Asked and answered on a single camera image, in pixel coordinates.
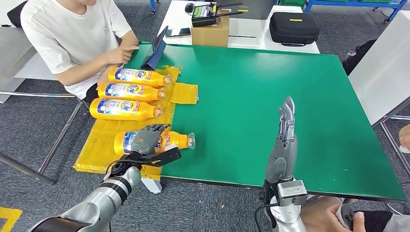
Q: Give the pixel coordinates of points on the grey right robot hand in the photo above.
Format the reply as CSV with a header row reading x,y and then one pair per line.
x,y
283,150

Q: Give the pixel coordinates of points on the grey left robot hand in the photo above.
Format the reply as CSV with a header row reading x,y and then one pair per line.
x,y
145,141

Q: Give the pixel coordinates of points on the person's left hand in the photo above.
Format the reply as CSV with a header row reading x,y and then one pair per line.
x,y
104,75
320,217

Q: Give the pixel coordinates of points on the person's right hand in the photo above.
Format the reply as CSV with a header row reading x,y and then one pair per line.
x,y
405,137
120,54

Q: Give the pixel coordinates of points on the black and white puck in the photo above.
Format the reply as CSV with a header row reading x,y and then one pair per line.
x,y
346,216

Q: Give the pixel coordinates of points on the orange detergent bottle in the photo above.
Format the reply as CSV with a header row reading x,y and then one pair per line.
x,y
173,141
141,76
128,110
134,91

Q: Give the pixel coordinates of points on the person's right forearm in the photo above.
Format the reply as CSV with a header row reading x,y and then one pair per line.
x,y
86,69

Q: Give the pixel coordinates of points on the person's left forearm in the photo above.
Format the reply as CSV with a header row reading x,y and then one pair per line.
x,y
129,40

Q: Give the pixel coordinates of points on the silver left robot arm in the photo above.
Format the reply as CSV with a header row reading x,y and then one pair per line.
x,y
96,201

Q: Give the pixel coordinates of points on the person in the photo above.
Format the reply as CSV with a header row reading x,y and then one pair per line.
x,y
64,38
320,217

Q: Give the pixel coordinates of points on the tablet in blue case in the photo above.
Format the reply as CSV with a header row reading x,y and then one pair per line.
x,y
157,51

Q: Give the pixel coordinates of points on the yellow taped cardboard sheet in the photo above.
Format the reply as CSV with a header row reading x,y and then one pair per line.
x,y
105,141

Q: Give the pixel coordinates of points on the black smartphone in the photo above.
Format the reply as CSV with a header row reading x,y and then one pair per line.
x,y
182,32

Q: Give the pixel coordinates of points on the white table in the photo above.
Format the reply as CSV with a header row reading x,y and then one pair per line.
x,y
176,17

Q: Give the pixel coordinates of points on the pale grey table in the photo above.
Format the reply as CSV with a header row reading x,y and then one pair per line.
x,y
381,73

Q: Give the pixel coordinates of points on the black computer mouse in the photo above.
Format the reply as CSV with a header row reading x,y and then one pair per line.
x,y
189,7

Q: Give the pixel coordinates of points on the black antenna remote controller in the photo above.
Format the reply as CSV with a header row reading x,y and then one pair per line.
x,y
201,16

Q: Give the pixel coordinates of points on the brown cardboard box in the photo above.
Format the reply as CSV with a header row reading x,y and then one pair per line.
x,y
209,33

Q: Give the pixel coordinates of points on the stainless steel table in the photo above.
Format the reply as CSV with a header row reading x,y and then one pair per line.
x,y
12,54

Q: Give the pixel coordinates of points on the black backpack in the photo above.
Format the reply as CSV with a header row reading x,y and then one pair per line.
x,y
358,56

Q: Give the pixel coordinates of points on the black carrying case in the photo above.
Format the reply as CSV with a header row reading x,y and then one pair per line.
x,y
293,28
16,14

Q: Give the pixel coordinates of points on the dark grey flat case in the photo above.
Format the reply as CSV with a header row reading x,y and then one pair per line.
x,y
253,8

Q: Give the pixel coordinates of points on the blue metal rack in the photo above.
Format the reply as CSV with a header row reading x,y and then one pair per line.
x,y
309,4

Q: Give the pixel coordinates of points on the green plastic crate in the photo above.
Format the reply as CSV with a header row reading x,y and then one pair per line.
x,y
291,2

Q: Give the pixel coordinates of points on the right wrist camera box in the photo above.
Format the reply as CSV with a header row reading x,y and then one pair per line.
x,y
291,192

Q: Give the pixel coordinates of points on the blue metal cart frame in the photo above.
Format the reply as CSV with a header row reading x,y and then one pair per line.
x,y
153,4

